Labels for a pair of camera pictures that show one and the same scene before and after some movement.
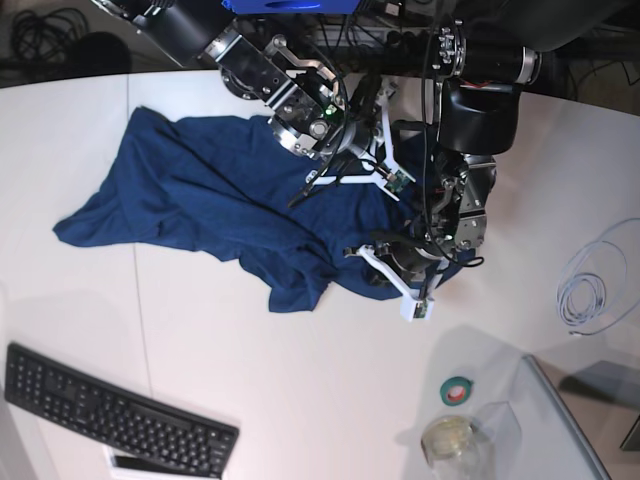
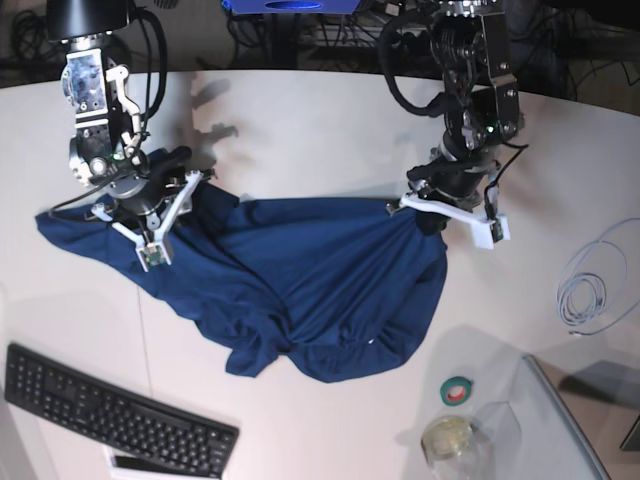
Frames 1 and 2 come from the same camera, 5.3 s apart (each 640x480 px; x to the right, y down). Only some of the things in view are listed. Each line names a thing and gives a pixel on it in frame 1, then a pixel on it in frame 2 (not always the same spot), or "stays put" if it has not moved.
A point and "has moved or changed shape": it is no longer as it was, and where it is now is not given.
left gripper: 362,136 -> 145,193
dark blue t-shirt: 231,184 has moved or changed shape
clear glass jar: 455,448 stays put
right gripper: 419,263 -> 459,180
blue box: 288,7 stays put
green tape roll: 455,390 stays put
